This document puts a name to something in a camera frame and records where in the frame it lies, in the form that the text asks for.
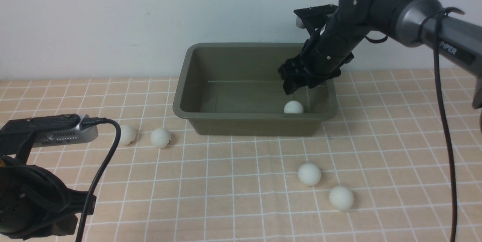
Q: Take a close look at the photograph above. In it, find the black left camera cable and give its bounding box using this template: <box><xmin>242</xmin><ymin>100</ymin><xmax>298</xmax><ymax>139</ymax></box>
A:
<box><xmin>74</xmin><ymin>117</ymin><xmax>122</xmax><ymax>242</ymax></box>

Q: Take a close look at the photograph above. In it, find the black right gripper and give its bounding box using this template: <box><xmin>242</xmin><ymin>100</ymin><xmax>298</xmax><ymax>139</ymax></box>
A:
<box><xmin>278</xmin><ymin>9</ymin><xmax>368</xmax><ymax>96</ymax></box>

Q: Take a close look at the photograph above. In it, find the white ball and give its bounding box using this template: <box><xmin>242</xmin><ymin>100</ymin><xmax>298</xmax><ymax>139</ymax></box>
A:
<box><xmin>150</xmin><ymin>128</ymin><xmax>172</xmax><ymax>149</ymax></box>
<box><xmin>329</xmin><ymin>186</ymin><xmax>355</xmax><ymax>211</ymax></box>
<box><xmin>297</xmin><ymin>163</ymin><xmax>322</xmax><ymax>186</ymax></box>
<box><xmin>284</xmin><ymin>101</ymin><xmax>304</xmax><ymax>114</ymax></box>
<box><xmin>119</xmin><ymin>124</ymin><xmax>136</xmax><ymax>146</ymax></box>

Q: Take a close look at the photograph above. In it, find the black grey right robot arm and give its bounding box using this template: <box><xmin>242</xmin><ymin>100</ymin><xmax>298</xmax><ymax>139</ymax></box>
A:
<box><xmin>278</xmin><ymin>0</ymin><xmax>482</xmax><ymax>110</ymax></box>

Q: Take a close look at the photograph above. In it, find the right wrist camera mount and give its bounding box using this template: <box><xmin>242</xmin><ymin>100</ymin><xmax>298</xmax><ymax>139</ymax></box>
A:
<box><xmin>294</xmin><ymin>4</ymin><xmax>338</xmax><ymax>34</ymax></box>

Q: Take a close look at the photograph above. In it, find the olive green plastic bin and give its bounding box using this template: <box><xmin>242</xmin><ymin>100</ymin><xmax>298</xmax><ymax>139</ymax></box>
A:
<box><xmin>172</xmin><ymin>43</ymin><xmax>339</xmax><ymax>136</ymax></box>

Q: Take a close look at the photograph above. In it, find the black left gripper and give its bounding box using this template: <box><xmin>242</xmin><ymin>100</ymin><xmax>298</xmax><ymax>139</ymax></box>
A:
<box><xmin>0</xmin><ymin>156</ymin><xmax>96</xmax><ymax>240</ymax></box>

